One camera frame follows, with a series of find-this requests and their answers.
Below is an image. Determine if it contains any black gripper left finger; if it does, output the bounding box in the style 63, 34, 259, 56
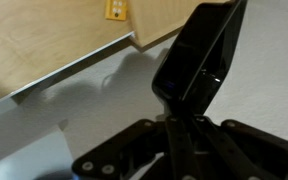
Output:
72, 115, 198, 180

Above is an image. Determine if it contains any small yellow block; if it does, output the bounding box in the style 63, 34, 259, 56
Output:
104, 0, 129, 22

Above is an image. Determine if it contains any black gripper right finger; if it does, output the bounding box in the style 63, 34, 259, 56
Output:
192, 115, 288, 180

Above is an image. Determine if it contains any light wooden dresser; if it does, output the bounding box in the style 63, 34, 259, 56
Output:
0, 0, 232, 118

